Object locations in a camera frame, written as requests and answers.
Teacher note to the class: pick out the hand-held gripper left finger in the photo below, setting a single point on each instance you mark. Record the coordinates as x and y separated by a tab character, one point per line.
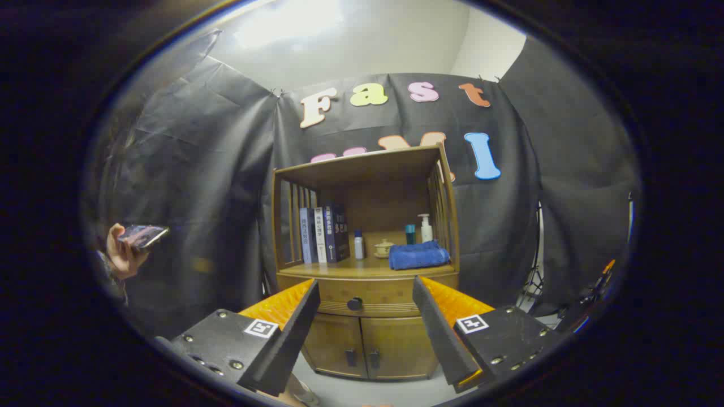
294	333

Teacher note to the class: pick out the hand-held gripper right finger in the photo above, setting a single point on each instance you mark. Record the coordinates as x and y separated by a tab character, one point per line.
438	333

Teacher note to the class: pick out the black drawer knob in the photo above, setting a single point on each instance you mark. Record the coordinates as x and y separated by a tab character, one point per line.
354	303

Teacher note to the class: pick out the wooden drawer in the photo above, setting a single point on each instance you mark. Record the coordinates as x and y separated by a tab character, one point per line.
373	288

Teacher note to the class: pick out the wooden cabinet door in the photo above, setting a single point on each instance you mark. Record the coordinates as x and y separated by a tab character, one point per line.
334	339
401	347

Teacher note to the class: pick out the wooden countertop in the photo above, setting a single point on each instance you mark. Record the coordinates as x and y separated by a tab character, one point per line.
350	268

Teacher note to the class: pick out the wooden cabinet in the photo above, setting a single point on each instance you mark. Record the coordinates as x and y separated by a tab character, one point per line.
362	169

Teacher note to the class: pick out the blue towel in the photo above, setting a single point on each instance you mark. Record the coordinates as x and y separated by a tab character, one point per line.
418	255

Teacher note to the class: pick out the pale blue book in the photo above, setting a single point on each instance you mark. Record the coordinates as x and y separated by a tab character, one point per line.
306	234

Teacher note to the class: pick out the beige lidded teacup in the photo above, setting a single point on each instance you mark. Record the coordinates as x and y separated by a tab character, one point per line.
384	247

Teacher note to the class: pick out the white book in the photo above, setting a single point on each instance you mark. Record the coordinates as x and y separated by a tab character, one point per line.
320	234

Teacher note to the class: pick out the teal bottle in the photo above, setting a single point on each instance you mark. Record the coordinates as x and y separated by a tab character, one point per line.
410	233

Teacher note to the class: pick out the white pump bottle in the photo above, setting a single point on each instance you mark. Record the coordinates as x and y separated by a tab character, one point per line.
426	229

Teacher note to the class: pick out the black tripod stand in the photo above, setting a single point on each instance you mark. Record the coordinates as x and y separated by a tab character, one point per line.
531	282

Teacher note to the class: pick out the white bottle blue cap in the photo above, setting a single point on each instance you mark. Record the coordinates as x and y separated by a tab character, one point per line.
358	244

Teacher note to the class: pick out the dark blue book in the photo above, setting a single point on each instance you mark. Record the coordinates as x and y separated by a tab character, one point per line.
336	232

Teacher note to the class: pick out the dark equipment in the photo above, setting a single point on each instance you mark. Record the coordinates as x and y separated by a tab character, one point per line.
594	294

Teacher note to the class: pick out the smartphone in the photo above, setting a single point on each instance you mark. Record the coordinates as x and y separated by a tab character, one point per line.
142	236

